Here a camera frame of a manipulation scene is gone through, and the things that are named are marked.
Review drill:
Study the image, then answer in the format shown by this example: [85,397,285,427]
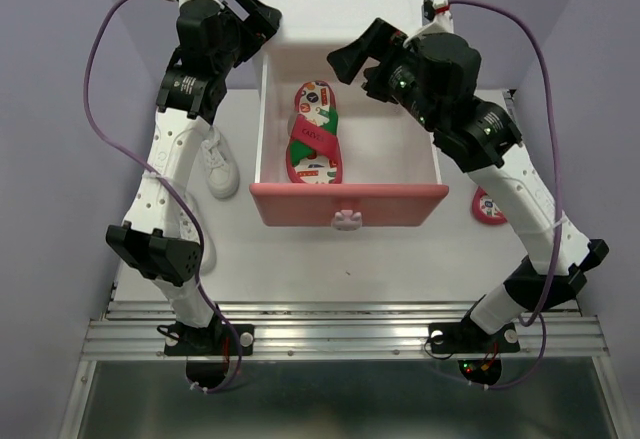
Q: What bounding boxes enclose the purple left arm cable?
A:
[82,0,244,394]

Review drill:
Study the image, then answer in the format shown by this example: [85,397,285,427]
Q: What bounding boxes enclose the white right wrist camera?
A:
[404,0,454,47]

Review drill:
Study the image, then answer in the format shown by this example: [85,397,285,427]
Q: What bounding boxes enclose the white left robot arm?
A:
[106,0,282,353]

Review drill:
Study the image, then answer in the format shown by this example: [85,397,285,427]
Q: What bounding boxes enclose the aluminium mounting rail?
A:
[81,301,609,361]

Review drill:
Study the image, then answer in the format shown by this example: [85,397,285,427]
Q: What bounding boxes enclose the red patterned sandal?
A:
[470,187,507,226]
[285,80,343,185]

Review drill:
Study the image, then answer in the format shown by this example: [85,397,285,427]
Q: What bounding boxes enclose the white sneaker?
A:
[177,193,218,275]
[199,126,240,200]

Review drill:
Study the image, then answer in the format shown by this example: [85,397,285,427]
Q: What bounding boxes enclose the white sneaker near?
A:
[177,193,218,275]

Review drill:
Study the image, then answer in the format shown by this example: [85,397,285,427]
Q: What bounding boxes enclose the pink drawer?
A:
[250,47,449,230]

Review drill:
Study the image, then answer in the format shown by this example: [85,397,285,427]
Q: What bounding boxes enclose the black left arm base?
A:
[156,317,255,357]

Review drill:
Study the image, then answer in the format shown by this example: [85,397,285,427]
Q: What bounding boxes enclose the white sneaker far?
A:
[199,126,240,200]

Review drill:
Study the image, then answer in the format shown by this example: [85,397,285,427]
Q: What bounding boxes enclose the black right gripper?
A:
[329,16,444,133]

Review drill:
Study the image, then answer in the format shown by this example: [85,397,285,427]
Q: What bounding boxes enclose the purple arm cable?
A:
[82,0,244,394]
[434,0,564,393]

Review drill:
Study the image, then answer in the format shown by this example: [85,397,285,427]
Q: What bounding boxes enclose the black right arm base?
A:
[428,318,521,355]

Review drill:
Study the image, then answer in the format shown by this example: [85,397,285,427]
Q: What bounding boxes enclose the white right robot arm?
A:
[327,19,609,349]

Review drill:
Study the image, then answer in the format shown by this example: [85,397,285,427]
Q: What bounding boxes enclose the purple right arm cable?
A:
[434,0,564,393]

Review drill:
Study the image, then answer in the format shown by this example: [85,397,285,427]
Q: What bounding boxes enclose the white shoe cabinet frame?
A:
[254,0,422,106]

